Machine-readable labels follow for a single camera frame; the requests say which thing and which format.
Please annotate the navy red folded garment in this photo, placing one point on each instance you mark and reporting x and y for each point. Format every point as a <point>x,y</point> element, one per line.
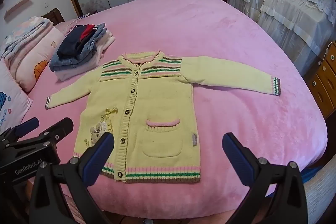
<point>75,41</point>

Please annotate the yellow wooden drawer cabinet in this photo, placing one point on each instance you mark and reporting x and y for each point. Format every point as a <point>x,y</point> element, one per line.
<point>323,83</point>

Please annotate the folded pale pink garment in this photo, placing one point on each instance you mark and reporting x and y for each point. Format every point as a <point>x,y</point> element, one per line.
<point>102,45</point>

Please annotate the pink pillow with orange print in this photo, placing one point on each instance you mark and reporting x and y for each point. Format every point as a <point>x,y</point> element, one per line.
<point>29,63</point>

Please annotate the lace-covered sofa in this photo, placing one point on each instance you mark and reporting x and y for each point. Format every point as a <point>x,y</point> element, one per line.
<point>301,28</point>

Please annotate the folded blue jeans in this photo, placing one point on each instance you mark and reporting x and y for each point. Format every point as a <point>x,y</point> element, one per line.
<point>56,64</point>

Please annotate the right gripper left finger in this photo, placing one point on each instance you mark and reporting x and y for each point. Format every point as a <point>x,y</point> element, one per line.
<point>48,203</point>

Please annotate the yellow knitted striped cardigan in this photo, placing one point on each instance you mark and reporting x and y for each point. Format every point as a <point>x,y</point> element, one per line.
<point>146,101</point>

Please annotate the pink wall shelf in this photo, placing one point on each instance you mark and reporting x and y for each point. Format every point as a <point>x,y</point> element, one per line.
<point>14,8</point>

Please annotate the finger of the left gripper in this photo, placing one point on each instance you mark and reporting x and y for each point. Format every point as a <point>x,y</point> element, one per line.
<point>19,131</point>
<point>56,130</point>

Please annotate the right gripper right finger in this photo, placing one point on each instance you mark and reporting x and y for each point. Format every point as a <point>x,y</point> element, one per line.
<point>288,203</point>

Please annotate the dark wooden headboard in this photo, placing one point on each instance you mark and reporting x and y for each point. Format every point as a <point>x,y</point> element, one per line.
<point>54,16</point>

